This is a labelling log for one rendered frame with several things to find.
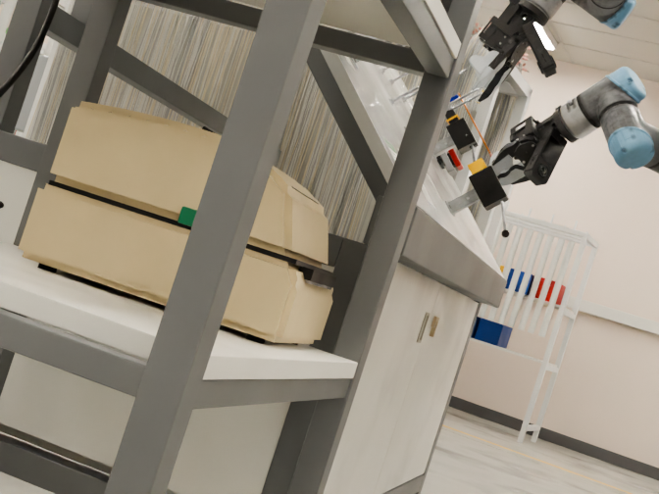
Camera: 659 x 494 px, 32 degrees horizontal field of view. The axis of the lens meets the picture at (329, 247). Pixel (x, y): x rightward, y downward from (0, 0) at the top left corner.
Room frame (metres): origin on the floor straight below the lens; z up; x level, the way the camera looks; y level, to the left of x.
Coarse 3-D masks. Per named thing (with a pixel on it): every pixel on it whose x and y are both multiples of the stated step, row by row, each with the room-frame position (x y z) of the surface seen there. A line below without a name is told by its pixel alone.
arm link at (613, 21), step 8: (576, 0) 2.34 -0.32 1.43; (584, 0) 2.32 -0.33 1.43; (632, 0) 2.30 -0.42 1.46; (584, 8) 2.34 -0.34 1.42; (592, 8) 2.30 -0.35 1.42; (600, 8) 2.27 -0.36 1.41; (616, 8) 2.27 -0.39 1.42; (624, 8) 2.30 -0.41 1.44; (632, 8) 2.30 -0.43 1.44; (592, 16) 2.35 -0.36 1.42; (600, 16) 2.32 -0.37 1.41; (608, 16) 2.31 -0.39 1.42; (616, 16) 2.30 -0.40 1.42; (624, 16) 2.30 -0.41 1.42; (608, 24) 2.33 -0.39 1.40; (616, 24) 2.32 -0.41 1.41
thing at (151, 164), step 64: (128, 128) 1.21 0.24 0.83; (192, 128) 1.20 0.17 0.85; (64, 192) 1.22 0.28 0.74; (128, 192) 1.20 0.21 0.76; (192, 192) 1.19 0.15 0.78; (64, 256) 1.21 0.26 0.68; (128, 256) 1.20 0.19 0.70; (256, 256) 1.18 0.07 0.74; (320, 256) 1.31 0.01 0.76; (256, 320) 1.17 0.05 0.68; (320, 320) 1.32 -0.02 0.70
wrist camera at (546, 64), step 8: (528, 24) 2.34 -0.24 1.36; (528, 32) 2.34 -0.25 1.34; (536, 32) 2.33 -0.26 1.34; (536, 40) 2.33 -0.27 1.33; (536, 48) 2.33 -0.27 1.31; (544, 48) 2.32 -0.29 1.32; (536, 56) 2.32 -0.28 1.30; (544, 56) 2.32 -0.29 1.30; (544, 64) 2.32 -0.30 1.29; (552, 64) 2.31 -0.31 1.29; (544, 72) 2.32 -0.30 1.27; (552, 72) 2.33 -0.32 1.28
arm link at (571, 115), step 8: (576, 96) 2.23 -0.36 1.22; (568, 104) 2.22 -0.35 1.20; (576, 104) 2.21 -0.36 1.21; (560, 112) 2.23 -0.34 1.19; (568, 112) 2.22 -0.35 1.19; (576, 112) 2.21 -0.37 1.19; (568, 120) 2.21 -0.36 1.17; (576, 120) 2.21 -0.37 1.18; (584, 120) 2.20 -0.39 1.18; (568, 128) 2.23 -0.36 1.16; (576, 128) 2.21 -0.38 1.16; (584, 128) 2.21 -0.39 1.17; (592, 128) 2.22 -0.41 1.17; (576, 136) 2.24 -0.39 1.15; (584, 136) 2.24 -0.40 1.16
